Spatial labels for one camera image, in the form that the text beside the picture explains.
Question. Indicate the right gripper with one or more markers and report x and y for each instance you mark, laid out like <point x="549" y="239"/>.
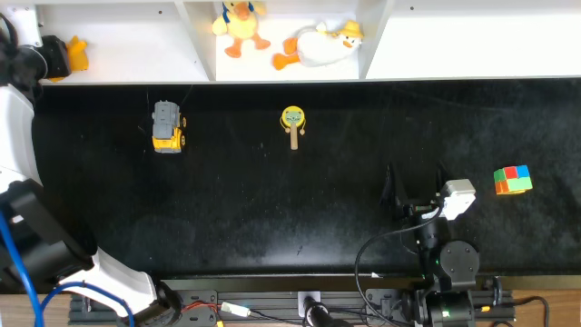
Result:
<point x="410" y="210"/>

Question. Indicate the many-coloured puzzle cube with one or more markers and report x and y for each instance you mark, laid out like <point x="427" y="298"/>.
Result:
<point x="513" y="179"/>

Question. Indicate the yellow rattle drum toy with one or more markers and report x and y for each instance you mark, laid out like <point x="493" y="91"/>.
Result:
<point x="293" y="119"/>

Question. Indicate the grey and yellow toy truck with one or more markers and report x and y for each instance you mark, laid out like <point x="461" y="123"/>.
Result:
<point x="167" y="127"/>

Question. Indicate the yellow rubber duck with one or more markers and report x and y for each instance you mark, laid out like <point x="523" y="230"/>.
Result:
<point x="78" y="56"/>

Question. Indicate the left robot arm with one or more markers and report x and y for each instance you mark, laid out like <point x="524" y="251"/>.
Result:
<point x="13" y="136"/>

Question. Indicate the white shelf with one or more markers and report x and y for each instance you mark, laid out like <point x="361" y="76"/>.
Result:
<point x="431" y="45"/>

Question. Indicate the white plush duck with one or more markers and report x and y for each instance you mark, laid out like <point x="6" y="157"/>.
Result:
<point x="320" y="47"/>

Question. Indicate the yellow plush duck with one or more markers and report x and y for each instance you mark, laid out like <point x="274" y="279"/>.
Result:
<point x="242" y="25"/>

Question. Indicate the mounting rail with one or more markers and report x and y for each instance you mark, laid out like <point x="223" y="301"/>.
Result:
<point x="272" y="306"/>

